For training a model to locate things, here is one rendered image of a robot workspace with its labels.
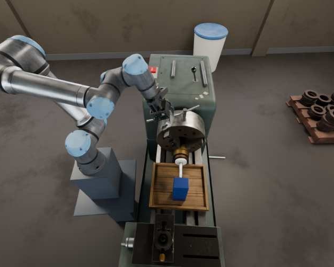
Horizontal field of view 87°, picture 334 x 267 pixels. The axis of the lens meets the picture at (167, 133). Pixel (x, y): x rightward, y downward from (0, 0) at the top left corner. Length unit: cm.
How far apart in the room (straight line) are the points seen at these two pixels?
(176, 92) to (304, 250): 195
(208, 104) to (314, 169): 202
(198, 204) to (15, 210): 202
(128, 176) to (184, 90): 75
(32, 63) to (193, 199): 106
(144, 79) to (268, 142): 237
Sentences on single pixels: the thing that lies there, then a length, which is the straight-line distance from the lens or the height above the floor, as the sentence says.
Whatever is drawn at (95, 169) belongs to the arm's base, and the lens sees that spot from 106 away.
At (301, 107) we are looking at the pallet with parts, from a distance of 336.
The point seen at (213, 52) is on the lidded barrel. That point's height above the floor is 43.
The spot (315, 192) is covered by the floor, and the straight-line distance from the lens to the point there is 274.
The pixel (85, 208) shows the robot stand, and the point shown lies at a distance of 142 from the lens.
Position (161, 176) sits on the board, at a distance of 124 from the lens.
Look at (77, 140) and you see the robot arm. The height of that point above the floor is 133.
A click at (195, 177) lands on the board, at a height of 89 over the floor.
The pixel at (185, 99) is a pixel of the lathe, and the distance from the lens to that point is 115.
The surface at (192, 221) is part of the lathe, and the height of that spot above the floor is 86.
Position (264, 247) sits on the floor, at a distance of 224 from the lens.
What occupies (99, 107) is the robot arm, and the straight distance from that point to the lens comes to 59.
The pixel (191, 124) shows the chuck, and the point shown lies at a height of 123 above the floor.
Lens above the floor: 202
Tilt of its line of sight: 53 degrees down
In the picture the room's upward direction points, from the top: 1 degrees clockwise
